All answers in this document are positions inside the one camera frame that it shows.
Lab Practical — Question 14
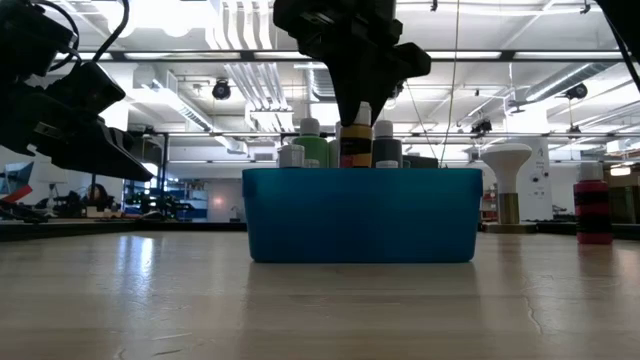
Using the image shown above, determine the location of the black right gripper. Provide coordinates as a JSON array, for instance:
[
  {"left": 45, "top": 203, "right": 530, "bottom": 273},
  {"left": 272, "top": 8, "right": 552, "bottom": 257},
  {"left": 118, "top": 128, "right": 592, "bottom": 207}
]
[{"left": 273, "top": 0, "right": 432, "bottom": 127}]

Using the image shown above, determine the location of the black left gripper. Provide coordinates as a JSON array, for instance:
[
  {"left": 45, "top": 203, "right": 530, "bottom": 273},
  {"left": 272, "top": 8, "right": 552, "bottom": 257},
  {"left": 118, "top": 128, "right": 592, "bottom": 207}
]
[{"left": 0, "top": 82, "right": 154, "bottom": 182}]

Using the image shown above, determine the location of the small ochre paint bottle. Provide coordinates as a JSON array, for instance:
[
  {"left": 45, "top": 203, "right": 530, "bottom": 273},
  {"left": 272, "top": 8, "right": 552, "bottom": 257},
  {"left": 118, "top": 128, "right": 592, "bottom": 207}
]
[{"left": 339, "top": 102, "right": 374, "bottom": 169}]

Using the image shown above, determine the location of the large grey paint bottle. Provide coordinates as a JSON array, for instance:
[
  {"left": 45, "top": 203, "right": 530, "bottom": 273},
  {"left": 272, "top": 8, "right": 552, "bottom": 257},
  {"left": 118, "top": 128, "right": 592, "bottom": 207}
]
[{"left": 370, "top": 119, "right": 404, "bottom": 169}]

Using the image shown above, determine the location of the small magenta paint bottle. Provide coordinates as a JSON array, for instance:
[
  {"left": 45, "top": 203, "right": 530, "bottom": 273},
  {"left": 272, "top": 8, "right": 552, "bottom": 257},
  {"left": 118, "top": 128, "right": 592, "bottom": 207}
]
[{"left": 573, "top": 162, "right": 615, "bottom": 246}]

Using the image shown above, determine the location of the person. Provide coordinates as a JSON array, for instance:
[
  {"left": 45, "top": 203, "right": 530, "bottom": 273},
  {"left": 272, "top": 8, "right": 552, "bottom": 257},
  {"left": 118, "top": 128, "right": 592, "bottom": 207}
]
[{"left": 84, "top": 183, "right": 110, "bottom": 212}]

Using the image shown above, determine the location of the dark background monitor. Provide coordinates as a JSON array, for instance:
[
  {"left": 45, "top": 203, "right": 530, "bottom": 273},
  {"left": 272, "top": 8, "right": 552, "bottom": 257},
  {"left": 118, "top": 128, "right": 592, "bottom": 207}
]
[{"left": 402, "top": 154, "right": 440, "bottom": 169}]

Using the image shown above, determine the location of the red angled bar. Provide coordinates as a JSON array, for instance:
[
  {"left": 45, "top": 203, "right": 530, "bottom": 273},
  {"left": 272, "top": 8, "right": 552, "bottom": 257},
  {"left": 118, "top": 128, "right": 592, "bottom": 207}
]
[{"left": 0, "top": 184, "right": 34, "bottom": 204}]

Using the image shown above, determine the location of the blue plastic bin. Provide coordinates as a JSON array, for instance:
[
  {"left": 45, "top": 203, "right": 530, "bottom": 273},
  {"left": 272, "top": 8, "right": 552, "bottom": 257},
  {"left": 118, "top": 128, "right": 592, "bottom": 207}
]
[{"left": 242, "top": 167, "right": 485, "bottom": 265}]

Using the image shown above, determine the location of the white mushroom-shaped lamp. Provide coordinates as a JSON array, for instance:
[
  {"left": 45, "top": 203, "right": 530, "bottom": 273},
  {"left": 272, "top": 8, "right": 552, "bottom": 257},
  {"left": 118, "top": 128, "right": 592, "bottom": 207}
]
[{"left": 479, "top": 143, "right": 539, "bottom": 235}]

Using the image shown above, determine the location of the silver ceiling air duct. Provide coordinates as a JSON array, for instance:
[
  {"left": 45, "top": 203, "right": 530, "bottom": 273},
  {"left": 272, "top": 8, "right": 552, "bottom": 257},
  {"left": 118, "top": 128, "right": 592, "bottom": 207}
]
[{"left": 297, "top": 54, "right": 341, "bottom": 104}]

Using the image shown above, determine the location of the black background rig frame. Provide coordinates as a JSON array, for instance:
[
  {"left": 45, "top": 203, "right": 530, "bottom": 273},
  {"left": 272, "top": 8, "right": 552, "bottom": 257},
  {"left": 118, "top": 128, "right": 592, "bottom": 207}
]
[{"left": 124, "top": 130, "right": 174, "bottom": 206}]

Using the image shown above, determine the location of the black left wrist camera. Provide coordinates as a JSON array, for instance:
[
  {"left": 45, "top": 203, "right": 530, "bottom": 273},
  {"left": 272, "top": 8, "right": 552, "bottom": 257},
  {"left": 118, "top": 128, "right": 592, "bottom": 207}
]
[{"left": 42, "top": 62, "right": 126, "bottom": 116}]

